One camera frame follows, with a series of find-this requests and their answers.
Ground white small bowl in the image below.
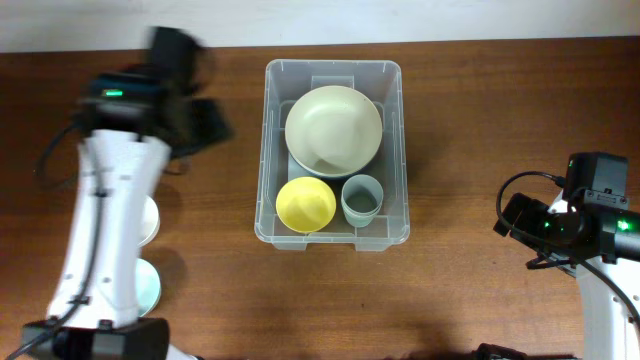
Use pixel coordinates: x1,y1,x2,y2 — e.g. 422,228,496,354
138,196,160,247

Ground cream plate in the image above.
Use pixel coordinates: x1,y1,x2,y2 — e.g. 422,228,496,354
285,85,383,178

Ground yellow small bowl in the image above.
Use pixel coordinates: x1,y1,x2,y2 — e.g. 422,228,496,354
276,177,337,234

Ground cream cup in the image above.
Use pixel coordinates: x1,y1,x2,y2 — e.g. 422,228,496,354
341,174,384,215

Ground light blue small bowl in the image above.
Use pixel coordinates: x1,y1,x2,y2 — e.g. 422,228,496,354
135,258,161,317

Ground mint green cup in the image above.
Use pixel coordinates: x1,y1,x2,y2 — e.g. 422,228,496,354
343,207,378,228

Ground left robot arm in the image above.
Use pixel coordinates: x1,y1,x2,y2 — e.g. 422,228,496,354
16,27,232,359

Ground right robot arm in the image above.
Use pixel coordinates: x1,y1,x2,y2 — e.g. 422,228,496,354
494,152,639,359

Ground clear plastic storage bin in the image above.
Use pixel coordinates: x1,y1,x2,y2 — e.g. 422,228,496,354
254,59,410,252

